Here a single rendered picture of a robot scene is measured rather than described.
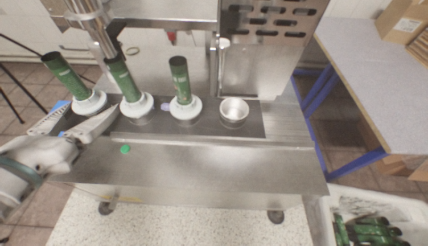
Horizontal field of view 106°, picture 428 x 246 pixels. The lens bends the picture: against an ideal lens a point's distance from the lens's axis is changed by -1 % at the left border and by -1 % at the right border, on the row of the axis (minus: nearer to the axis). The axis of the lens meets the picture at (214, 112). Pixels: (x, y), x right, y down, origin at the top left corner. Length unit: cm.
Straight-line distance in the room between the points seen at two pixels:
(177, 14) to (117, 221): 61
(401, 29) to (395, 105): 74
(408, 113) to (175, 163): 114
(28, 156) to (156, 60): 41
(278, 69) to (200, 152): 25
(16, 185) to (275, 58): 44
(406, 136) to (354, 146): 94
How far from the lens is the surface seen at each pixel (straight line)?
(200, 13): 38
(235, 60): 36
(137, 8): 43
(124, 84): 35
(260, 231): 63
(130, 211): 67
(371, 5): 227
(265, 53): 36
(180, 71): 29
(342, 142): 197
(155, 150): 39
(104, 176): 41
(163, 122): 41
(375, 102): 118
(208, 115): 40
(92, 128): 39
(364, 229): 106
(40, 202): 185
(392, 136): 106
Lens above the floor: 136
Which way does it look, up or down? 53 degrees down
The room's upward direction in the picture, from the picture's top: 2 degrees clockwise
